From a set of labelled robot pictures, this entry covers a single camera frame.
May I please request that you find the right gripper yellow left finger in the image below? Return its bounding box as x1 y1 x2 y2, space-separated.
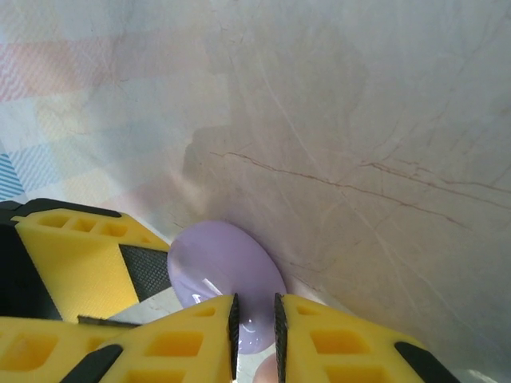
65 293 240 383

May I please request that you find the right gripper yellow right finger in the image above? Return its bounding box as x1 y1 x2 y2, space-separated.
272 292 460 383

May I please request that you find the purple earbud charging case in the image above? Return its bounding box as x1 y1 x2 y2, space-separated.
166 219 287 354

